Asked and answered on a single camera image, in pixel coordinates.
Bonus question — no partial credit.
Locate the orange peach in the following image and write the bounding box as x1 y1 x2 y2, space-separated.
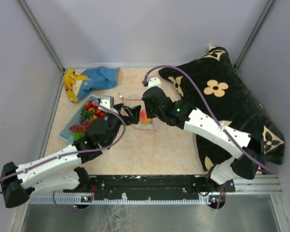
139 109 152 125

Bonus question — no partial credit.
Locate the red strawberry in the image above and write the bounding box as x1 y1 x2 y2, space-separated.
84 101 93 111

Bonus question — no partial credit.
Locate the black floral pillow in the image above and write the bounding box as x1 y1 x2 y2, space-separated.
158 46 285 172

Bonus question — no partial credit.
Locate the grey slotted cable duct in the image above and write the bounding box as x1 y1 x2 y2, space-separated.
29 194 227 205

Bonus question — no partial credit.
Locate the light blue plastic basket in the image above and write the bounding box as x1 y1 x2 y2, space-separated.
59 94 106 143

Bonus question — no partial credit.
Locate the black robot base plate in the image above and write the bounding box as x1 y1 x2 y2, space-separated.
63 175 221 201

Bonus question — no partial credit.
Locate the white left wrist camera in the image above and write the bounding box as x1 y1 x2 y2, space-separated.
99 96 114 109

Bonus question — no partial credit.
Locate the green grape bunch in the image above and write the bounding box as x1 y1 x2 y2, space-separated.
73 132 86 141

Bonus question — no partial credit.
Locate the purple grape bunch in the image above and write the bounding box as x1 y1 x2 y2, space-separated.
70 119 91 133

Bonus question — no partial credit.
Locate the clear zip bag orange zipper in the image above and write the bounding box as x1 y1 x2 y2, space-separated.
119 93 157 132

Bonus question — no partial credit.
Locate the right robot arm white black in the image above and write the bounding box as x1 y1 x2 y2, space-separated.
142 87 262 191

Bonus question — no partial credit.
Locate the blue cloth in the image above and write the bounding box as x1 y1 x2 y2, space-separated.
77 66 119 100

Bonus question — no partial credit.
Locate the yellow pikachu plush toy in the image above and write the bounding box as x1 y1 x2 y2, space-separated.
63 69 90 103

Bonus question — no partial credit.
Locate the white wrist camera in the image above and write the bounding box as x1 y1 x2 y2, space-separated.
99 96 114 109
147 76 161 89

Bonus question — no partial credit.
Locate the small orange apricot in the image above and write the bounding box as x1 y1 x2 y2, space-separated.
87 108 95 115

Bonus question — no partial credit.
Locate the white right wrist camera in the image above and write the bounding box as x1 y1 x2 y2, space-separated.
147 76 161 89

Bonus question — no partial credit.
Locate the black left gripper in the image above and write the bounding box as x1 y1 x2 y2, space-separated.
105 103 141 148

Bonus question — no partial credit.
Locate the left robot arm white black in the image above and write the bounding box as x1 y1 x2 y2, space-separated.
0 103 141 208

